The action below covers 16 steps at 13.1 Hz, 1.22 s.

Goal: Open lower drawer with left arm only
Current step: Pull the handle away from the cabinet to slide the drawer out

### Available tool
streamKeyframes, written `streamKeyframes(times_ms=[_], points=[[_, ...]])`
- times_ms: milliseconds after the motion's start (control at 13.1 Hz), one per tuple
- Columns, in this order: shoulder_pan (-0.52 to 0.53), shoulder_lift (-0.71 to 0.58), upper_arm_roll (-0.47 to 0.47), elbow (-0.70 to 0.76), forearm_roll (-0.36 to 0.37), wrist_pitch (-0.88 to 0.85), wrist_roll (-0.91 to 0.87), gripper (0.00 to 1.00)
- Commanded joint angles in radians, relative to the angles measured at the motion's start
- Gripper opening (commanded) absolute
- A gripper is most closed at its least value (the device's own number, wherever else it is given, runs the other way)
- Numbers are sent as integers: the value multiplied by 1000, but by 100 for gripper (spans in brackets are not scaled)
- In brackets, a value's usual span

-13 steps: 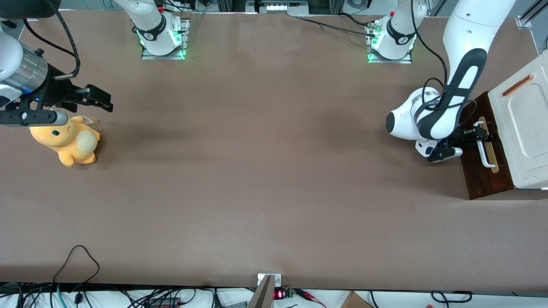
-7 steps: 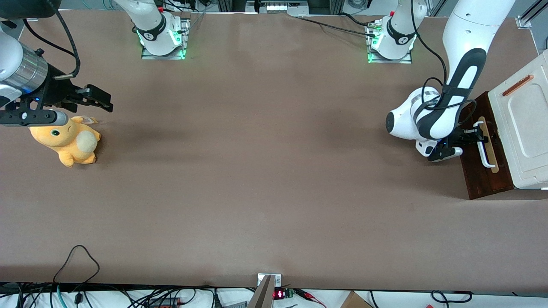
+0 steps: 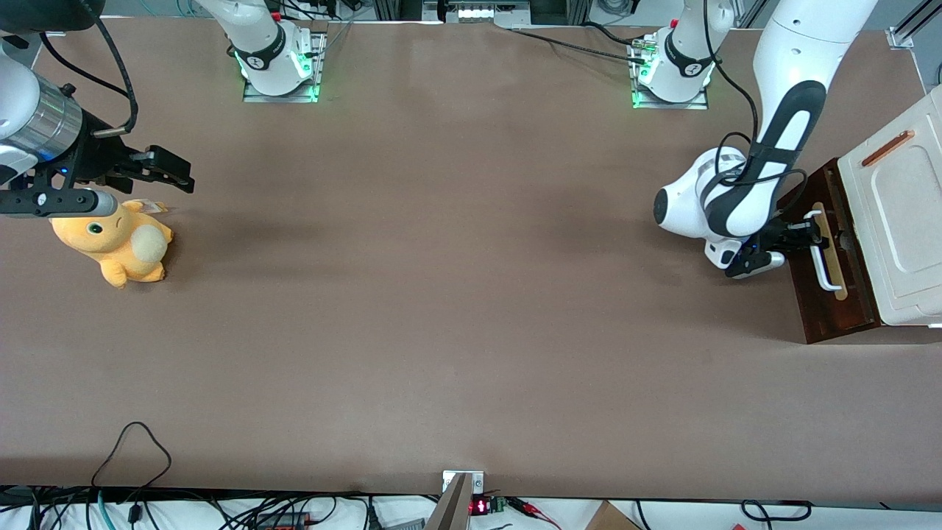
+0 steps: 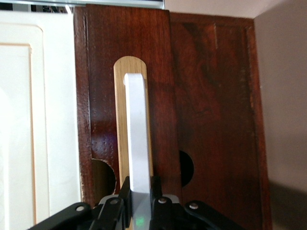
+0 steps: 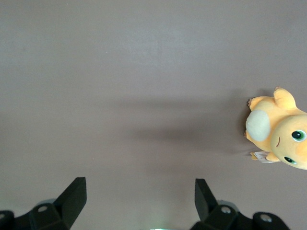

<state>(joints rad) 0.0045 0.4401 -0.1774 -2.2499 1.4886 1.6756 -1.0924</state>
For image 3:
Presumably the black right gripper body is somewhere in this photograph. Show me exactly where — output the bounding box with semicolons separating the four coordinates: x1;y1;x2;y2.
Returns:
33;110;132;195

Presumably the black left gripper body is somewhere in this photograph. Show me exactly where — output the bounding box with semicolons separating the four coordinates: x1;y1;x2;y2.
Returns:
725;221;799;279

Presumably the white drawer handle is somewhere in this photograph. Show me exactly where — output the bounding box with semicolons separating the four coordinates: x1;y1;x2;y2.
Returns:
803;211;844;292

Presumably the brown wooden drawer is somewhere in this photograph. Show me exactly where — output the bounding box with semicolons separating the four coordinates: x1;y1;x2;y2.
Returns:
776;158;884;345

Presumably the white drawer cabinet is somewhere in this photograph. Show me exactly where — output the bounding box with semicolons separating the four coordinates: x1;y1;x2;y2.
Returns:
837;84;942;329

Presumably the orange plush toy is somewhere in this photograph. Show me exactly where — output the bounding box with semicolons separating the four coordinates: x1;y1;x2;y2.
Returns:
49;199;174;289

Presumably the brown cardboard piece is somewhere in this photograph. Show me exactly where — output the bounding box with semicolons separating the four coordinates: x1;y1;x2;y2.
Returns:
584;500;642;530

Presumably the white power strip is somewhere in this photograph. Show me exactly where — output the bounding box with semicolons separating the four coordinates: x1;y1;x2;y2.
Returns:
422;0;532;29

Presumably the black box with red light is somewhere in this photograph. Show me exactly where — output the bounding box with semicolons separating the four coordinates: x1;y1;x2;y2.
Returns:
254;511;311;530

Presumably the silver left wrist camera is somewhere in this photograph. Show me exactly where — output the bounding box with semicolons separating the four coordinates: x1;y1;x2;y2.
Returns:
740;251;786;278

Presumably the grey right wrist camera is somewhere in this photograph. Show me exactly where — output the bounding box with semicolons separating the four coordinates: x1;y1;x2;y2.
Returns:
0;188;119;219

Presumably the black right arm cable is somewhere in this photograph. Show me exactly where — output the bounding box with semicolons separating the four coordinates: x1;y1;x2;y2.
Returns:
38;13;141;139

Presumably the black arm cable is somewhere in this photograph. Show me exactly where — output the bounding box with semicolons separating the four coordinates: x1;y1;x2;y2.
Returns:
38;13;141;139
698;0;810;214

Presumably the copper drawer handle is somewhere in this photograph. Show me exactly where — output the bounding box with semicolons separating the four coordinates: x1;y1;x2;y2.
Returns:
861;130;916;168

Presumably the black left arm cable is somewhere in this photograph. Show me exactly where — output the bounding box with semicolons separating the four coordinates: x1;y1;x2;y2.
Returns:
698;0;810;214

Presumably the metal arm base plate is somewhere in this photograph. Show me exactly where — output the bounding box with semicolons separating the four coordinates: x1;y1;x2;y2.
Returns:
628;35;712;111
241;29;329;105

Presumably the aluminium frame profile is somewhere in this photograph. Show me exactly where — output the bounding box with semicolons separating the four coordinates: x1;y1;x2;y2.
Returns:
886;0;942;51

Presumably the black flat loop cable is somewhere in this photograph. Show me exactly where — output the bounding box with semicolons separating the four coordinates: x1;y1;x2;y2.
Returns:
739;499;815;523

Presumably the black looped cable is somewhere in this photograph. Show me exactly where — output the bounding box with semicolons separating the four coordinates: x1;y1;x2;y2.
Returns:
91;421;173;492

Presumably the black cable across table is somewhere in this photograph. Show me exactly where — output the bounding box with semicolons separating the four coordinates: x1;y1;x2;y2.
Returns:
506;26;648;63

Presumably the red clip wire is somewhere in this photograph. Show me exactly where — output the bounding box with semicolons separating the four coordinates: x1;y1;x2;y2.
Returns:
506;498;563;530

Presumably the metal table edge bracket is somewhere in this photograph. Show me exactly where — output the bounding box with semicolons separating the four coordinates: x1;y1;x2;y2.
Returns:
442;470;486;495

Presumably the grey camera mount bar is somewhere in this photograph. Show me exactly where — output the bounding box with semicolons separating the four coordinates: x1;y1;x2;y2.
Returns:
422;473;474;530

